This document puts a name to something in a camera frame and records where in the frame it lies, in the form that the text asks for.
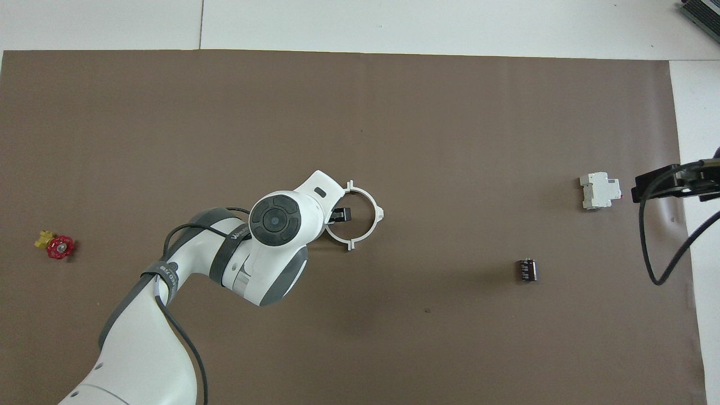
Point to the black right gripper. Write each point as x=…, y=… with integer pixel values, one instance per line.
x=658, y=184

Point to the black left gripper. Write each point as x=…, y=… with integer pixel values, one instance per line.
x=340, y=215

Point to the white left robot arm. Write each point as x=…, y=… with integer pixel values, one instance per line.
x=135, y=360

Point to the white circuit breaker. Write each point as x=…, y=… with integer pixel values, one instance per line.
x=599, y=190

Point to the brown table mat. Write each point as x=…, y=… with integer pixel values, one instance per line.
x=450, y=112

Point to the dark grey electronic device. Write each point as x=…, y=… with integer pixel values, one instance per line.
x=703, y=14

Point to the red and yellow valve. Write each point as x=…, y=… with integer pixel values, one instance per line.
x=60, y=247

